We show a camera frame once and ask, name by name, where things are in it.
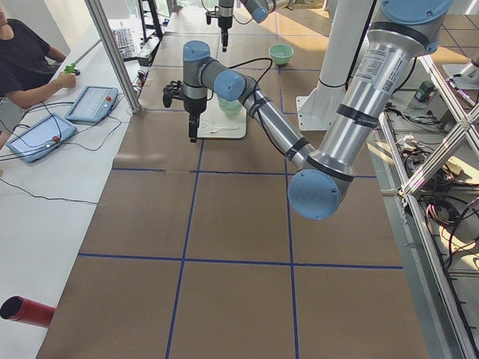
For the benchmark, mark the green bowl with ice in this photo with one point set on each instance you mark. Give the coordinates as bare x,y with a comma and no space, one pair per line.
281,53

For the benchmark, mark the red fire extinguisher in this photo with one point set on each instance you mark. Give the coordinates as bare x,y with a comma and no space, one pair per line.
27,311

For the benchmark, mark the blue teach pendant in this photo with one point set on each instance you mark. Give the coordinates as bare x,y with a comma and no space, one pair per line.
92,105
42,138

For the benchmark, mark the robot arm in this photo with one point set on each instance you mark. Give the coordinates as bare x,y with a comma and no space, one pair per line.
399,32
258,9

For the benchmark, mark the cream bear print tray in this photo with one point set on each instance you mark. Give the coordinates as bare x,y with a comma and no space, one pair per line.
222,119

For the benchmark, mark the white plastic spoon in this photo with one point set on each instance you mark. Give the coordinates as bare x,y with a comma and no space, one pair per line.
223,129

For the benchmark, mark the blue teach pendant near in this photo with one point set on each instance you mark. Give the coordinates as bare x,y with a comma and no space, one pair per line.
42,138

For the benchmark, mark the aluminium frame post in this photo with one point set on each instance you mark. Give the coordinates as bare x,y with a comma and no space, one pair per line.
101,23

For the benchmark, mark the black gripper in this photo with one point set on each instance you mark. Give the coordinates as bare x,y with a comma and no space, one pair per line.
194,106
224,23

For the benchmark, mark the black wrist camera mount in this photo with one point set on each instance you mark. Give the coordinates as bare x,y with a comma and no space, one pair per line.
172,91
210,15

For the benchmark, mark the green bowl on tray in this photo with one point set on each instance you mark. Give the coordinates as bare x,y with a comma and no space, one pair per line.
231,112

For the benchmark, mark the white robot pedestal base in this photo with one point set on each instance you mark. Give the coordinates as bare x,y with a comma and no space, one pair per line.
350,21

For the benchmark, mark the green handheld tool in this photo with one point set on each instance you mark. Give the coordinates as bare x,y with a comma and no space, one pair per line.
72,69

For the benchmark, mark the seated person black shirt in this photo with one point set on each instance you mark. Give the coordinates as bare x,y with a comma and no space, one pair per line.
26,74

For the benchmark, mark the blue teach pendant far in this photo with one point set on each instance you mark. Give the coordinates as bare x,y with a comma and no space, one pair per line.
92,105

